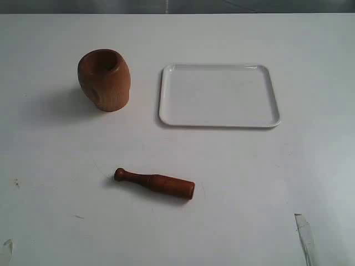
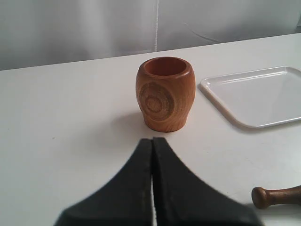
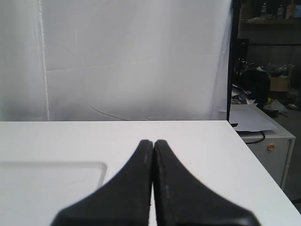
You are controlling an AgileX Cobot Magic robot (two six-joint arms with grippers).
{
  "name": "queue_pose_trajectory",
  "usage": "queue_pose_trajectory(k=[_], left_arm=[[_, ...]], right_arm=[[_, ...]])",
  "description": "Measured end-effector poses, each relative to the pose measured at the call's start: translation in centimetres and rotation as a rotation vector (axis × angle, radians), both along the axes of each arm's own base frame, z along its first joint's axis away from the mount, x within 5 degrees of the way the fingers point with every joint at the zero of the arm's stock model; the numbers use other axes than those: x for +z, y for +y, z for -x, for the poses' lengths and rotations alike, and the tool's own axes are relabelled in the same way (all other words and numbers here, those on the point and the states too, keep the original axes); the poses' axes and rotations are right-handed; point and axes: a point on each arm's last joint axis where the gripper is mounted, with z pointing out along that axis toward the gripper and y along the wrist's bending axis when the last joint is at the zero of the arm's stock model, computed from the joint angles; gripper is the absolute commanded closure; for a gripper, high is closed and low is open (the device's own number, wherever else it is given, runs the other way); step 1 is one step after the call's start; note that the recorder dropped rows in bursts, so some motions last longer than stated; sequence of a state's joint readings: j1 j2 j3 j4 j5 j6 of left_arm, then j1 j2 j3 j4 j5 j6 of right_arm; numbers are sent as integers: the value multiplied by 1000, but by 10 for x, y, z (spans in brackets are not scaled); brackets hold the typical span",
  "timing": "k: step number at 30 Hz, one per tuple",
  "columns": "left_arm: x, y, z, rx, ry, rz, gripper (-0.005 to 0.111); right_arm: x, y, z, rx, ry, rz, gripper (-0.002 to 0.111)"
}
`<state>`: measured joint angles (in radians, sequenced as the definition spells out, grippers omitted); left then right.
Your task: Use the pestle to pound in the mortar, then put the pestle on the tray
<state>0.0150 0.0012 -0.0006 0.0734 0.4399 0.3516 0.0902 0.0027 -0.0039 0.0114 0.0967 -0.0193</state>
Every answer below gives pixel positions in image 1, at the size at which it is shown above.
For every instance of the clear tape strip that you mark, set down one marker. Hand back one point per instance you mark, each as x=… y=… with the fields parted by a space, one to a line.
x=306 y=239

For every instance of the white rectangular tray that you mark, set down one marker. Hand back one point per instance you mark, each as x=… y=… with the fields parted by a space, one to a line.
x=227 y=96

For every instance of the wooden mortar cup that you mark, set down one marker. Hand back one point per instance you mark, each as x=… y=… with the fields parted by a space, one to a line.
x=104 y=78

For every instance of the brown wooden pestle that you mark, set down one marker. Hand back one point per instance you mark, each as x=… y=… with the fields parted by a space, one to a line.
x=158 y=183

